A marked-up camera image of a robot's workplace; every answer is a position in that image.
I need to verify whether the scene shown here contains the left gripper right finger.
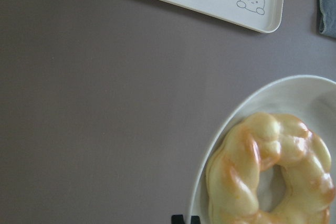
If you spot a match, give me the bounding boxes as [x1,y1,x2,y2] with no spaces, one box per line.
[190,216,200,224]

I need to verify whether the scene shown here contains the grey folded cloth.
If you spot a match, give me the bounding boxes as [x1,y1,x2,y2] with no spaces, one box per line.
[319,0,335,38]

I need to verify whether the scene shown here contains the glazed twisted donut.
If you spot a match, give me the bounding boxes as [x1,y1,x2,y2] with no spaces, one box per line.
[206,112,335,223]

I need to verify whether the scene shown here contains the grey-white plate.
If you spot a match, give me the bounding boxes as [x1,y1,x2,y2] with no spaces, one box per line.
[184,75,335,223]

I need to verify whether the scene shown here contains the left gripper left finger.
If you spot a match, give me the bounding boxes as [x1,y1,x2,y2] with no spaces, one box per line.
[171,215,184,224]

